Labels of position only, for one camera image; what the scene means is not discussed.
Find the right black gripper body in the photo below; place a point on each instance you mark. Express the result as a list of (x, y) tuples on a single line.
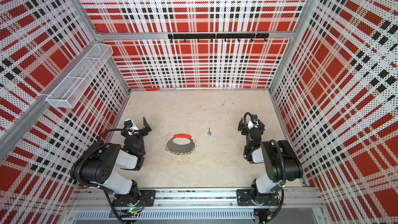
[(253, 129)]

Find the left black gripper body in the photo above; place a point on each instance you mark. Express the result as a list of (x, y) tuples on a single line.
[(138, 132)]

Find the grey key organizer red handle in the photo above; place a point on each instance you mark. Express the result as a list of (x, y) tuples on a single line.
[(180, 144)]

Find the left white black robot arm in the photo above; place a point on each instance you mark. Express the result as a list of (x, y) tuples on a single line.
[(96, 166)]

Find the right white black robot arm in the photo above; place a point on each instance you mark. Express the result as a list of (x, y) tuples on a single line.
[(281, 164)]

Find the small key with teal tag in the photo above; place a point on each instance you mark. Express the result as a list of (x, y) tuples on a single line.
[(209, 133)]

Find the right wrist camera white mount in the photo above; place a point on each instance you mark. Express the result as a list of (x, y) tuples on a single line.
[(253, 122)]

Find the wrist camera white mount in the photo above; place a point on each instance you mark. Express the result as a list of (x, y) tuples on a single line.
[(253, 122), (130, 125)]

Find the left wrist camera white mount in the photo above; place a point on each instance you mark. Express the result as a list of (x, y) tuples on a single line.
[(130, 125)]

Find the red strip at wall base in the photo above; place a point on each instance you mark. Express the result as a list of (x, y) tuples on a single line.
[(152, 89)]

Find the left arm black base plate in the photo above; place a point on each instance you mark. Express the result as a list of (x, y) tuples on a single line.
[(143, 198)]

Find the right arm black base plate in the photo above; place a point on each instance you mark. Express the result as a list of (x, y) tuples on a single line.
[(245, 197)]

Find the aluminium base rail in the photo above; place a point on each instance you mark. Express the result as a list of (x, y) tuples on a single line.
[(302, 205)]

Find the white wire mesh basket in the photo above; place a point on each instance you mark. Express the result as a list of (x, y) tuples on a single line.
[(70, 90)]

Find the black hook rail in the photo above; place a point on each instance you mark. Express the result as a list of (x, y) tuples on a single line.
[(249, 36)]

